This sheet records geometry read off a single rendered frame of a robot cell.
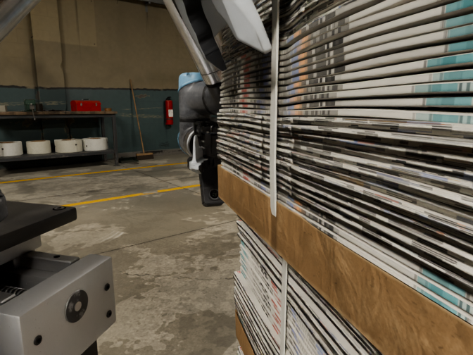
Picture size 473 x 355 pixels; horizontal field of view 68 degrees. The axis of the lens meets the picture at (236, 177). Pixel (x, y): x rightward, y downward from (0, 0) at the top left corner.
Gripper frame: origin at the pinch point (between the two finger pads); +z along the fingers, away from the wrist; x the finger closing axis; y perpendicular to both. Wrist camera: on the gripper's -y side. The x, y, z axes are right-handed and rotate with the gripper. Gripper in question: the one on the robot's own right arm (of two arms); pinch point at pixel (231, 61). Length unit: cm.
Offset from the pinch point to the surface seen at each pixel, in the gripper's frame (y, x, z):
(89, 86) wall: -56, 653, -64
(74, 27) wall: -21, 648, -154
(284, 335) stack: -8.1, -1.1, 24.2
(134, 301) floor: -60, 139, 81
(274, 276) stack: -5.6, 3.1, 21.1
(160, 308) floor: -50, 130, 87
